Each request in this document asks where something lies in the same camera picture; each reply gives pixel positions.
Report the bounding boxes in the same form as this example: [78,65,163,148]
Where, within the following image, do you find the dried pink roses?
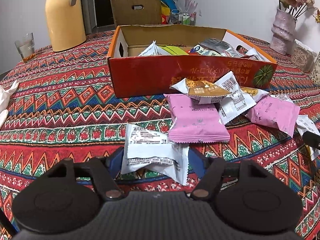
[278,0,319,24]

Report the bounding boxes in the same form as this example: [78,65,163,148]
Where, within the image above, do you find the pink textured vase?
[270,9,297,55]

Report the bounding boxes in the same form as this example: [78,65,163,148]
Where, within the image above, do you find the wooden chair back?
[110,0,162,27]

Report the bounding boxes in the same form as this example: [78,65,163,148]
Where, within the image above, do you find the patterned red tablecloth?
[1,31,319,239]

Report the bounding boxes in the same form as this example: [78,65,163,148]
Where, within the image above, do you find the wire storage cart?
[169,9,196,26]

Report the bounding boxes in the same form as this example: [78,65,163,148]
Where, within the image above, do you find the orange cardboard snack box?
[107,25,278,98]

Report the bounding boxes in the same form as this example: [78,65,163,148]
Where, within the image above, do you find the green snack bar packet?
[161,46,188,55]

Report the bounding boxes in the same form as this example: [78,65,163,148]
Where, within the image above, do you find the brown white biscuit packet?
[170,78,231,105]

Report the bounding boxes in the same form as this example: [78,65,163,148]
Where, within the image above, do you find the pink snack packet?
[165,94,231,143]
[245,96,300,137]

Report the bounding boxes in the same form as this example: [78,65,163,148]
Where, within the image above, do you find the drinking glass with straw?
[15,33,36,63]

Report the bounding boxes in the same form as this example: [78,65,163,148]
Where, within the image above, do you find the white label snack packet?
[215,71,256,125]

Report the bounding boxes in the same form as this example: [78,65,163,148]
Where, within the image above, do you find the white cloth glove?
[0,80,19,128]

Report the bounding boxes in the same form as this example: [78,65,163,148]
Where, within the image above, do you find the yellow thermos jug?
[45,0,86,52]

